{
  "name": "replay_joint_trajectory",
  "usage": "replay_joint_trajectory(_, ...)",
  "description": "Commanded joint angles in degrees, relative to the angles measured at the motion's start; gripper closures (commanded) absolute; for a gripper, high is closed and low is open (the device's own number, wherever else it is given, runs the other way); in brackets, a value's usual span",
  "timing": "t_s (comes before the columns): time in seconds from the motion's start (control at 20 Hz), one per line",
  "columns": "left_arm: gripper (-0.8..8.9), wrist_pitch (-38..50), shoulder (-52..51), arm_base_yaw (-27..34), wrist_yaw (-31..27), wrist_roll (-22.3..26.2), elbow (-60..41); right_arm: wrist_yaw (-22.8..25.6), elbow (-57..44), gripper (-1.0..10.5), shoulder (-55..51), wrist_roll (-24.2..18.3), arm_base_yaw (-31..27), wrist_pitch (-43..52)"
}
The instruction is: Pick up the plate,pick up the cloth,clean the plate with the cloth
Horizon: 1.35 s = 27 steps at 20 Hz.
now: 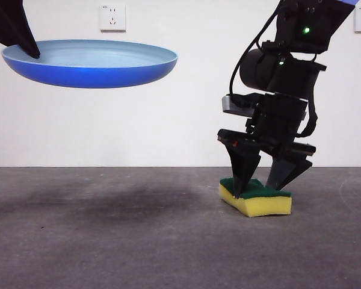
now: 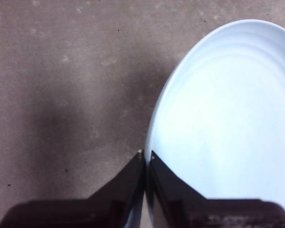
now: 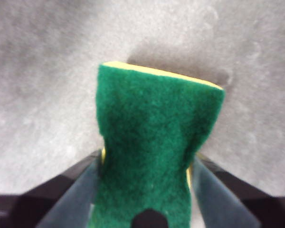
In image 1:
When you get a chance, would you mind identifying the yellow sponge with green scourer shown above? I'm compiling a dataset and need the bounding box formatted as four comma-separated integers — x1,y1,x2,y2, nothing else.
218,178,292,218

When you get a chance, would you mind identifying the blue round plate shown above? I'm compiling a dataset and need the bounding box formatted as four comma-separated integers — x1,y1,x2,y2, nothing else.
1,39,179,89

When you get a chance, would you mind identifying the short looped black cable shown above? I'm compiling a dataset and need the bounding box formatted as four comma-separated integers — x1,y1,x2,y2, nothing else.
297,96,319,138

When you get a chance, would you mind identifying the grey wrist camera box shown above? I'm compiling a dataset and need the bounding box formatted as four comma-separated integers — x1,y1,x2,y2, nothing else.
221,93,261,117

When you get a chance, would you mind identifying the long black camera cable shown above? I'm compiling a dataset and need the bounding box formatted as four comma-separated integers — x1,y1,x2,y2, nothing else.
228,0,289,100

